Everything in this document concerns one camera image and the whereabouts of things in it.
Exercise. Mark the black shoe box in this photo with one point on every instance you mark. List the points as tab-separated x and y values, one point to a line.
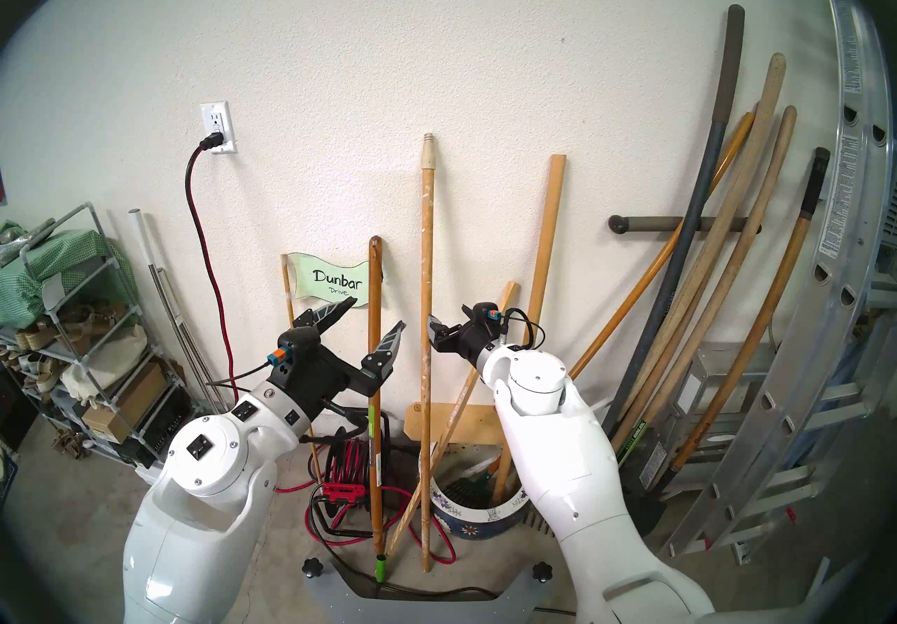
158	430

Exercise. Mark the paint-spattered pole with threaded tip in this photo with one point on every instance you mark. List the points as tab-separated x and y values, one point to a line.
427	223

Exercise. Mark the grey metal step stool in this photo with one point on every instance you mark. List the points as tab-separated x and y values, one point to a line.
729	360

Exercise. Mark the brown cardboard box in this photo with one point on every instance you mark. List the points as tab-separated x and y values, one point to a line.
119	409

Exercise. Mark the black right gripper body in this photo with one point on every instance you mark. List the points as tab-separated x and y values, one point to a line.
478	344

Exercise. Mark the grey metal shoe rack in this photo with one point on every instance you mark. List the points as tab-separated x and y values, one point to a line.
50	292

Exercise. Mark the white pipe and metal rods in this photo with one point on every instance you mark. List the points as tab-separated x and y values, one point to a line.
151	255

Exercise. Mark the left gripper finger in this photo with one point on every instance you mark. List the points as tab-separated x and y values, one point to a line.
385	353
322	314

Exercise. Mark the cream fabric bag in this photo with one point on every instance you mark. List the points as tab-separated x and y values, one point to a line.
105	360

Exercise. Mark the Dunbar Drive flag sign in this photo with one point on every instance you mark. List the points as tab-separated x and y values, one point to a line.
329	279

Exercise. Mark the thin square wooden stick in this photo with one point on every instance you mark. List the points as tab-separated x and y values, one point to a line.
434	454

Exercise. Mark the blue floral ceramic pot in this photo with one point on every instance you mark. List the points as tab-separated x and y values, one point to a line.
466	524

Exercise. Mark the cork wedge sandal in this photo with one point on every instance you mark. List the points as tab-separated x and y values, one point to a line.
28	337

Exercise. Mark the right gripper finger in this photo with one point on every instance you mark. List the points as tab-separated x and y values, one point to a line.
448	345
441	326

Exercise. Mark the long white pipe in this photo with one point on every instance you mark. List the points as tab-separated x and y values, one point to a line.
596	407

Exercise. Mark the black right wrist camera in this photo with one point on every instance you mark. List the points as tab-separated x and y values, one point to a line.
487	316

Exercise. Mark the light wooden board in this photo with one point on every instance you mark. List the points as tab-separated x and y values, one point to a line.
483	423

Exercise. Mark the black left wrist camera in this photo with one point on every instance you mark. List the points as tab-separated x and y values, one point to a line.
301	348

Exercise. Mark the plain light wooden dowel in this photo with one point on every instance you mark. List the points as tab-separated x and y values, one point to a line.
550	223

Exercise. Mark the silver glitter shoe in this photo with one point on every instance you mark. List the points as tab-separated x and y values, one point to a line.
24	237

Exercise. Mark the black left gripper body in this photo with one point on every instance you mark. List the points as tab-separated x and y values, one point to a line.
329	381

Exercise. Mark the green checkered cloth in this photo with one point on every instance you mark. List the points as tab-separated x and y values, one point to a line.
63	251

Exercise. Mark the aluminium extension ladder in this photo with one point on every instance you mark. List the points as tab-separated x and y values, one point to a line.
841	209

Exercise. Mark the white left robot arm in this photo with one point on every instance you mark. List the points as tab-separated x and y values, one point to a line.
203	461

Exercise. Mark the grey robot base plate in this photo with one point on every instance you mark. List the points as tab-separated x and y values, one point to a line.
427	612

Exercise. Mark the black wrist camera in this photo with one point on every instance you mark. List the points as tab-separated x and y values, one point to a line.
487	316
301	348

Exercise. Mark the thin metal rod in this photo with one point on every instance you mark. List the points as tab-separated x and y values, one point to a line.
178	328

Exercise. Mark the black star knob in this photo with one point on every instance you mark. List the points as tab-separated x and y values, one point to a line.
543	571
312	567

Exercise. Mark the metal garden rake head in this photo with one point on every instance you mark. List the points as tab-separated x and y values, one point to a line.
539	523

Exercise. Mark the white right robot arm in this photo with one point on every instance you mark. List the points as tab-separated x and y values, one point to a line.
560	461

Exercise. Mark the white wall outlet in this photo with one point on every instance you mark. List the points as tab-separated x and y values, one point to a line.
218	112

